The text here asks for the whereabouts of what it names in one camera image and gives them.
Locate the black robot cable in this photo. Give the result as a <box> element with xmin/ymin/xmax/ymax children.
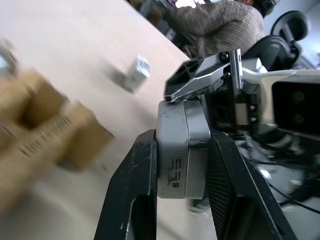
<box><xmin>259</xmin><ymin>149</ymin><xmax>320</xmax><ymax>216</ymax></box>

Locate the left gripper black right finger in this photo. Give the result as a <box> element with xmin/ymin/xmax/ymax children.
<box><xmin>204</xmin><ymin>129</ymin><xmax>299</xmax><ymax>240</ymax></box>

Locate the brown cardboard divider tray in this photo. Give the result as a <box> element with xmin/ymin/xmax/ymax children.
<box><xmin>0</xmin><ymin>69</ymin><xmax>116</xmax><ymax>216</ymax></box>

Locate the grey box camera with label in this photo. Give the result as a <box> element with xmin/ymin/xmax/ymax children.
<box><xmin>156</xmin><ymin>99</ymin><xmax>211</xmax><ymax>201</ymax></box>

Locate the person in checked shirt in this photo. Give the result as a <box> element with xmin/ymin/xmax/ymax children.
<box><xmin>161</xmin><ymin>0</ymin><xmax>266</xmax><ymax>60</ymax></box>

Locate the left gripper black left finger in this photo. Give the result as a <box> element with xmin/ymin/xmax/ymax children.
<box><xmin>93</xmin><ymin>128</ymin><xmax>159</xmax><ymax>240</ymax></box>

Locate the black office chair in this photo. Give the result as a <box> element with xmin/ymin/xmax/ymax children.
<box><xmin>241</xmin><ymin>9</ymin><xmax>311</xmax><ymax>74</ymax></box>

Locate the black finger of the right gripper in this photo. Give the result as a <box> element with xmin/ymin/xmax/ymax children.
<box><xmin>163</xmin><ymin>50</ymin><xmax>232</xmax><ymax>104</ymax></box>

